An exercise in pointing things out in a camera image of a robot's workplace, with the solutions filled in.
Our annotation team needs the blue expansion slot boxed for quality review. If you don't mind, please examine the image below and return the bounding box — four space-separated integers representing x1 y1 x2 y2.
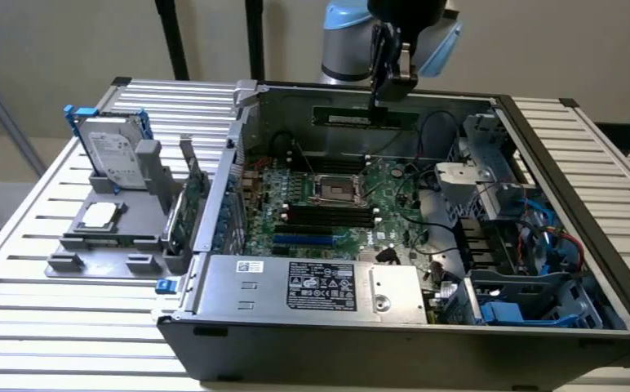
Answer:
273 234 337 247

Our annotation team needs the grey metal disk bay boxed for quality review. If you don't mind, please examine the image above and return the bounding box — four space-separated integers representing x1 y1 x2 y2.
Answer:
433 113 538 224

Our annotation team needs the black vertical pole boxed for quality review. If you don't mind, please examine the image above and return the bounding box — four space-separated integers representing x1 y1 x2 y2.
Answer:
245 0 268 82
153 0 193 82

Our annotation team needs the black looped cable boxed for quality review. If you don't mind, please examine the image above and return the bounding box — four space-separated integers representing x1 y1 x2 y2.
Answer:
418 109 462 163

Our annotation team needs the blue plastic drive latch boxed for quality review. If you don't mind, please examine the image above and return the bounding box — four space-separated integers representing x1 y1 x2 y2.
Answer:
478 301 526 326

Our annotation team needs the blue wire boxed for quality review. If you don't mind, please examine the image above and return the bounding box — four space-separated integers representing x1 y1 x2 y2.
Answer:
520 195 561 232

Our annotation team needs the black RAM slot bank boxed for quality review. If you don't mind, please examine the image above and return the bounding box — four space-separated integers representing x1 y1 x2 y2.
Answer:
281 201 381 230
286 149 372 176

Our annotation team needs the green RAM stick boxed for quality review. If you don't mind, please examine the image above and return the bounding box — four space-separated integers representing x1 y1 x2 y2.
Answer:
313 105 422 131

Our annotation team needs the silver CPU chip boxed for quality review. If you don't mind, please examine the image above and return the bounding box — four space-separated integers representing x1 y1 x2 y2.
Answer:
82 202 120 229

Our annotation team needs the hard disk in blue caddy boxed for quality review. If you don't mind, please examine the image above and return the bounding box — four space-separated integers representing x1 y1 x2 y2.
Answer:
64 105 157 193

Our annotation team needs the green motherboard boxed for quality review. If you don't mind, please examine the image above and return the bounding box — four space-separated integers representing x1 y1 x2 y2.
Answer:
241 156 437 267

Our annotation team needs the silver power supply unit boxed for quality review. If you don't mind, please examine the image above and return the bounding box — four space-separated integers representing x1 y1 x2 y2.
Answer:
192 254 432 326

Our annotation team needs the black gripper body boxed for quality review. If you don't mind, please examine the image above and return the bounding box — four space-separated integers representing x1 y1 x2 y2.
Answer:
366 0 449 47

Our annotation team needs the red wire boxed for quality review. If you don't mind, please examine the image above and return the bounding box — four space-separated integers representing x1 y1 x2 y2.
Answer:
544 229 586 269

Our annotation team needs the metal CPU socket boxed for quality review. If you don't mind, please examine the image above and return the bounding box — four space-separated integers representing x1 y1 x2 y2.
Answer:
306 172 376 206

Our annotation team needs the green graphics card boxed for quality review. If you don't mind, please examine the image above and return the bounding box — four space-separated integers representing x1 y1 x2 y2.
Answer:
164 133 212 251

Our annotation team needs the black open PC case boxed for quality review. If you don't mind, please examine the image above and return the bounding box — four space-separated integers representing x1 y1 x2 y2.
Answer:
150 79 630 385

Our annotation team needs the grey parts rack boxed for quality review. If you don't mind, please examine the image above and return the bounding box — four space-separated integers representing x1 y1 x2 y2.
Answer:
45 140 209 283

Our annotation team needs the black box with white frame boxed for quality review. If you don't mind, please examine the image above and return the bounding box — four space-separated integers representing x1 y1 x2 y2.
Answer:
592 103 630 169

